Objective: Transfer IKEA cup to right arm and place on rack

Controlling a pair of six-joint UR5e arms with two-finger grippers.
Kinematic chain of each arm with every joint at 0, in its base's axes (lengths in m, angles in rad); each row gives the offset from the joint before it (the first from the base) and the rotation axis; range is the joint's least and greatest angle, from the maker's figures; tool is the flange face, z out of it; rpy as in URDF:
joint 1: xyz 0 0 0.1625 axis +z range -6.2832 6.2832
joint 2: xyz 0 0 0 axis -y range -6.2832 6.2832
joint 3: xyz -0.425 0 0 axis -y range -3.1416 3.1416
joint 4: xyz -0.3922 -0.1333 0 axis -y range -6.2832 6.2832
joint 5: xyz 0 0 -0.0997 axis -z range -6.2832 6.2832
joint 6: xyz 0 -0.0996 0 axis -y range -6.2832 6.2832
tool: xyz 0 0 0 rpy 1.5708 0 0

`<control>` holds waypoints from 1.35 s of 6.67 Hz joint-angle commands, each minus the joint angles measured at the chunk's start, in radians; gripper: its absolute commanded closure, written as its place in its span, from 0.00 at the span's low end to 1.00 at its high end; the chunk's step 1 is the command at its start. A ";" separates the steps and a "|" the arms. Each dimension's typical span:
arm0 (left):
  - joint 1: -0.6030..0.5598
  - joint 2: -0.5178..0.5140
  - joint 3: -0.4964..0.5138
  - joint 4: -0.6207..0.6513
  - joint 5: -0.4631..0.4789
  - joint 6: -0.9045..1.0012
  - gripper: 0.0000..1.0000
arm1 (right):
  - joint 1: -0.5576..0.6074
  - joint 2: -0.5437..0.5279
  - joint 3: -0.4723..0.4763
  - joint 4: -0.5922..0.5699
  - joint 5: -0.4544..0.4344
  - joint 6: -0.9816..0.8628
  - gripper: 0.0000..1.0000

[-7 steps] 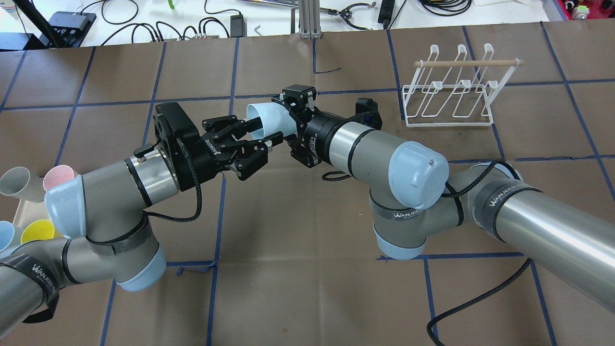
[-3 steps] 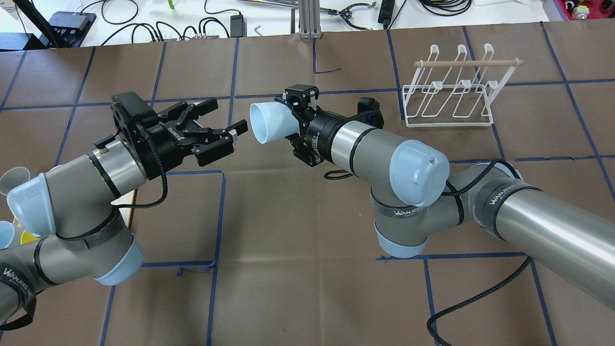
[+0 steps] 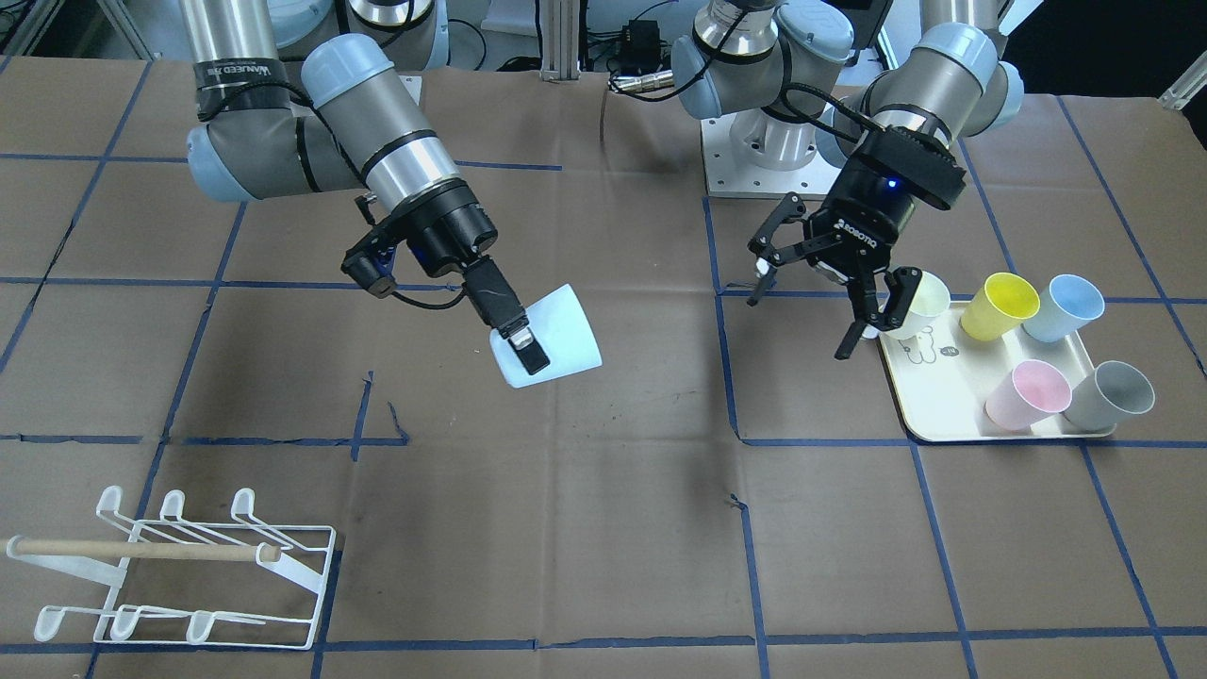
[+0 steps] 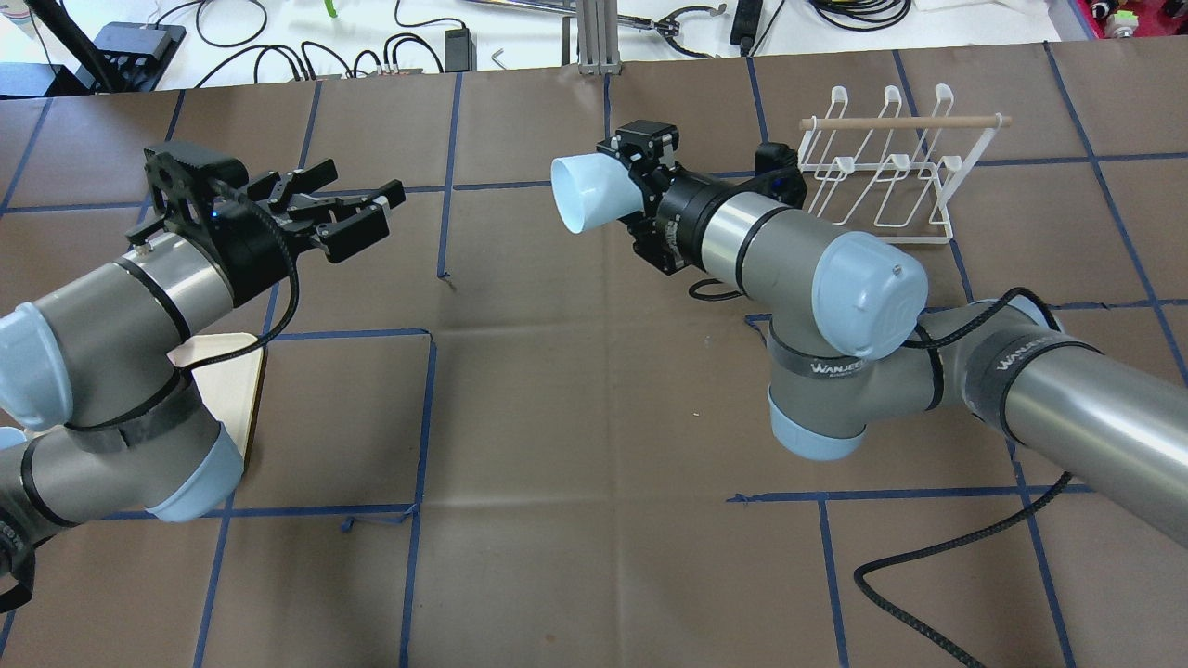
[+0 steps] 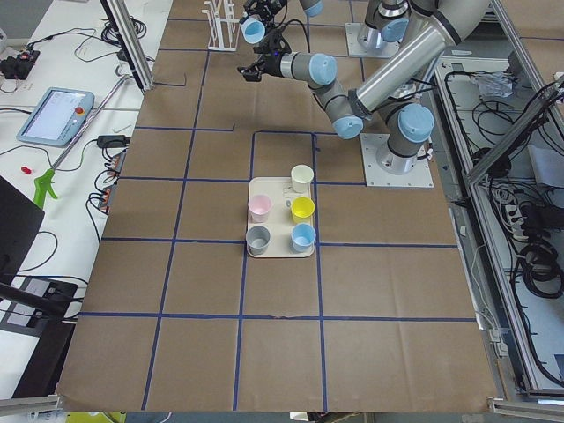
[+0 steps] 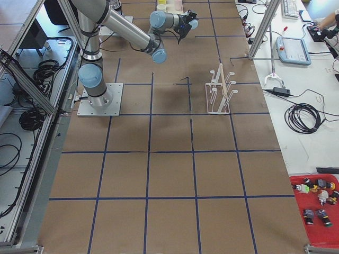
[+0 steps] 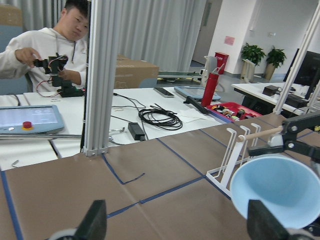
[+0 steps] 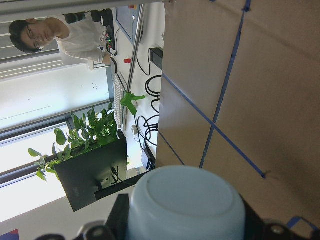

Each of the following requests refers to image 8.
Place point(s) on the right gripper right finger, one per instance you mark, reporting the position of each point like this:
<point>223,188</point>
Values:
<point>254,225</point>

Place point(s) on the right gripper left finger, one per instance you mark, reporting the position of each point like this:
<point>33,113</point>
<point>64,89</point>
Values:
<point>117,222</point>

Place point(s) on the light blue plastic cup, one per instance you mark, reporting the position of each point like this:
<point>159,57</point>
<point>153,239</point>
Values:
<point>185,203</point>

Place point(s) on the black monitor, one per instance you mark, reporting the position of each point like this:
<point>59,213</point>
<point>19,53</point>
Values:
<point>86,174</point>

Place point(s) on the green potted plant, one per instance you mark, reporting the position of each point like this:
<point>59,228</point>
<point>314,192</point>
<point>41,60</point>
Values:
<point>91,131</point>

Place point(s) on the white keyboard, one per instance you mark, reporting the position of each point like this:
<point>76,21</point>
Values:
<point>119,86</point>

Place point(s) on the person in white shirt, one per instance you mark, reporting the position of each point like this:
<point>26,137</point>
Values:
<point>81,39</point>

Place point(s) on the aluminium frame post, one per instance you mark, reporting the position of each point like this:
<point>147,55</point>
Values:
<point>137,38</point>

